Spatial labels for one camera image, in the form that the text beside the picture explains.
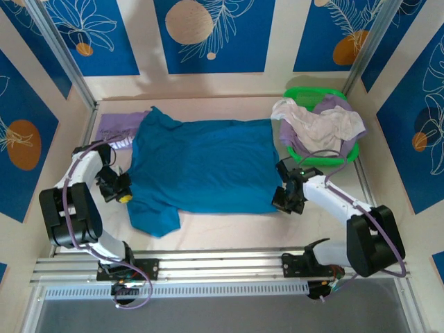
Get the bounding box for blue t-shirt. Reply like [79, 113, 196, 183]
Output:
[125, 105, 282, 239]

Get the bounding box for folded lavender printed t-shirt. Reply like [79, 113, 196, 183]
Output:
[99, 110, 148, 153]

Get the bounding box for crumpled white t-shirt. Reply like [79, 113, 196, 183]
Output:
[270, 99, 367, 157]

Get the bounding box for crumpled lavender t-shirt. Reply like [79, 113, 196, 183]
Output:
[279, 94, 368, 160]

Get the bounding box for green plastic laundry basket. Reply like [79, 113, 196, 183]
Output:
[281, 85, 361, 167]

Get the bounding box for aluminium table side rail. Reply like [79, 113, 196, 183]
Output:
[353, 161, 379, 212]
[51, 103, 101, 257]

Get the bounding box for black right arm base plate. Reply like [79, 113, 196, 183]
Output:
[281, 253, 346, 280]

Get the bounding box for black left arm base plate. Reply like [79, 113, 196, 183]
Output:
[96, 258, 160, 282]

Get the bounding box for black cable bracket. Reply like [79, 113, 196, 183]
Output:
[307, 280, 336, 302]
[110, 280, 142, 307]

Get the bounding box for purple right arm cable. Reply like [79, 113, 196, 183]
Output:
[298, 148, 407, 302]

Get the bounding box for white slotted cable duct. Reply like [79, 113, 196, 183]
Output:
[43, 281, 309, 301]

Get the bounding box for aluminium frame post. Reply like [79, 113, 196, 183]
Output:
[345, 0, 403, 98]
[24, 0, 99, 110]

